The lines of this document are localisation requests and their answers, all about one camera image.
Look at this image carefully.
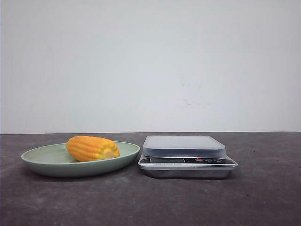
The yellow corn cob piece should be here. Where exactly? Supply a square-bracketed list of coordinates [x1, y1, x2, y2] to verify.
[66, 136, 120, 162]

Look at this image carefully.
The silver digital kitchen scale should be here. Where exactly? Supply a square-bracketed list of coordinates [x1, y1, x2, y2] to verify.
[138, 135, 238, 178]

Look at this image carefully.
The light green oval plate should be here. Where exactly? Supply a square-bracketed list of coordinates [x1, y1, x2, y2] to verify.
[21, 142, 140, 178]

